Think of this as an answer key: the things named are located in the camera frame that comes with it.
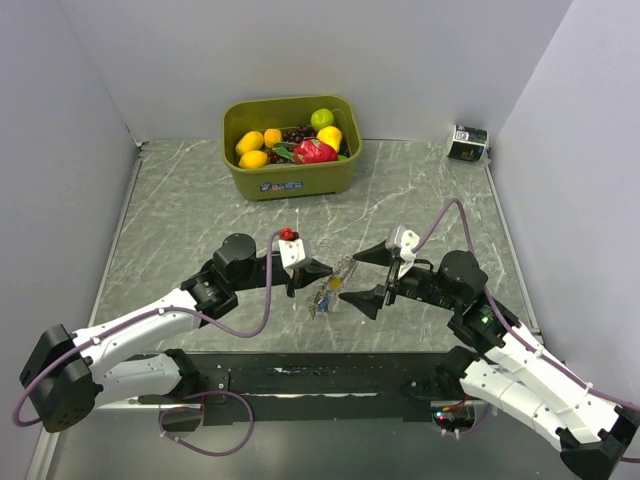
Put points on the dark grape bunch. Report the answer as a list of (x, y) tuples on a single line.
[(291, 138)]

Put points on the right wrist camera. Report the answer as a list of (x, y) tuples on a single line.
[(402, 241)]

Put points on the green apple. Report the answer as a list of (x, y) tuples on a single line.
[(321, 119)]

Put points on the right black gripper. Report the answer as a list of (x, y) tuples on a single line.
[(368, 301)]

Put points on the black white roll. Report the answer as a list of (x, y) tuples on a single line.
[(467, 144)]

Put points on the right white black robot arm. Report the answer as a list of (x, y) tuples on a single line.
[(500, 362)]

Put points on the olive green plastic bin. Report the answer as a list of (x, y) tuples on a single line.
[(289, 180)]

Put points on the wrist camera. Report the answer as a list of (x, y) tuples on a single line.
[(295, 252), (402, 241)]

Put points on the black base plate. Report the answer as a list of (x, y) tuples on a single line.
[(412, 387)]

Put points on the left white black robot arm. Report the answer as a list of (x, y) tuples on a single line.
[(200, 300)]

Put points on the yellow mango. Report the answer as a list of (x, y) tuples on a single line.
[(254, 159), (251, 141)]

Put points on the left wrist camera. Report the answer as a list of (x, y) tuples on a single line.
[(295, 252)]

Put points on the yellow mango lower left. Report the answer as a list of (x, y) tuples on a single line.
[(254, 159)]

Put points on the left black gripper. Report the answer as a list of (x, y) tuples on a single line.
[(299, 278)]

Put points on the small orange fruit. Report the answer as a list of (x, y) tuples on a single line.
[(271, 137)]

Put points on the yellow mango upper left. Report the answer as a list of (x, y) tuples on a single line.
[(251, 141)]

